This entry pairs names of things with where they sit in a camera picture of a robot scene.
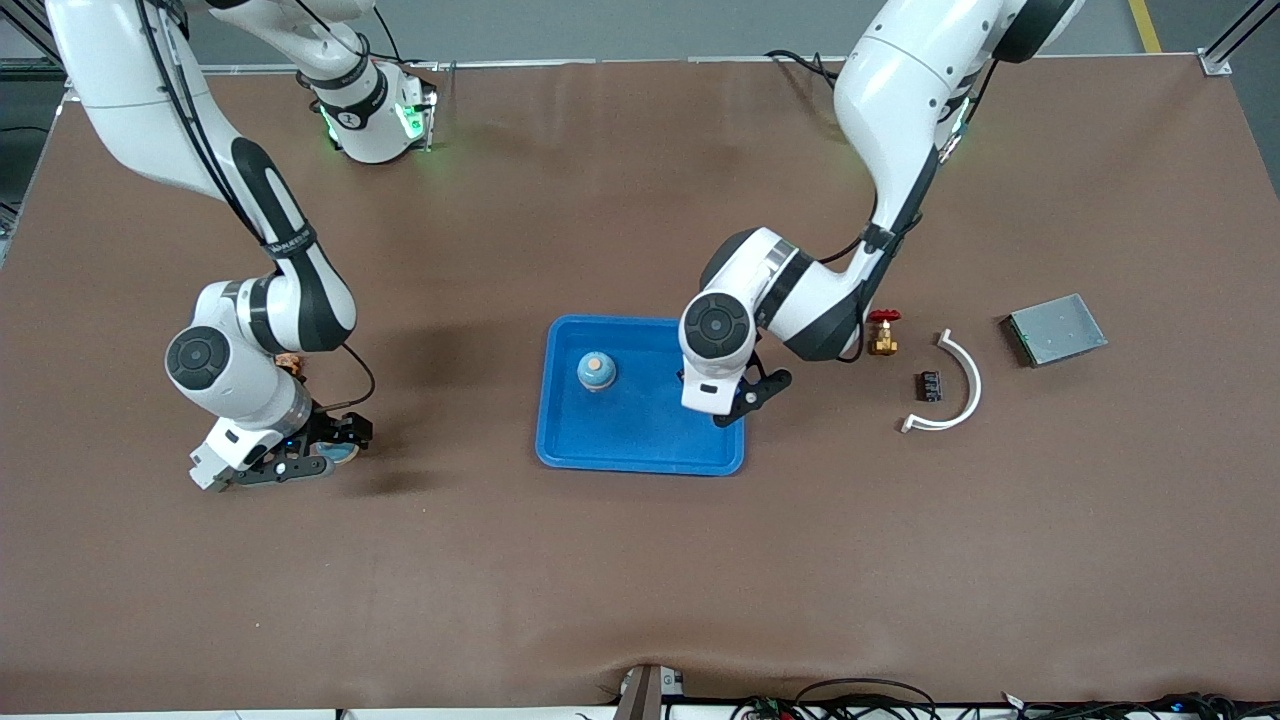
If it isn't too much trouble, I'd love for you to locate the white curved plastic bracket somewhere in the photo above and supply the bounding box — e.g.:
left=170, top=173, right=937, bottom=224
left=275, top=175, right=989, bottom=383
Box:
left=900, top=329, right=984, bottom=434

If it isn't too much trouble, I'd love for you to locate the aluminium frame post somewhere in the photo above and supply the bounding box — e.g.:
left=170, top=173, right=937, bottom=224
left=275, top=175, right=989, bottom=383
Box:
left=1198, top=0, right=1280, bottom=77

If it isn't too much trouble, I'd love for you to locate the silver metal circuit module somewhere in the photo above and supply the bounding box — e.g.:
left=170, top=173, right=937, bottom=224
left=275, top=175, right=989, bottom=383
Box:
left=1002, top=293, right=1109, bottom=369

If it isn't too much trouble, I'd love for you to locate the black cable bundle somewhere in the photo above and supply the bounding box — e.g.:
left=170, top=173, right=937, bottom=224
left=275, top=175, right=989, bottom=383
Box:
left=1020, top=692, right=1280, bottom=720
left=730, top=678, right=941, bottom=720

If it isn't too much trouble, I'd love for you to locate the blue plastic tray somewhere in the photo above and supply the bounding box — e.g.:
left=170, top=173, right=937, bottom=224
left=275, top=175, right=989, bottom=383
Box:
left=535, top=315, right=747, bottom=477

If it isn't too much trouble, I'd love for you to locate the black base cable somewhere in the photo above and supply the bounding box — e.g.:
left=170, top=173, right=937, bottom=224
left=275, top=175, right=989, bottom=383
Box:
left=765, top=48, right=851, bottom=91

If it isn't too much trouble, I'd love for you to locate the aluminium profile bracket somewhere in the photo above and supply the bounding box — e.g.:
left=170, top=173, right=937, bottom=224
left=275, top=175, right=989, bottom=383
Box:
left=615, top=665, right=686, bottom=720

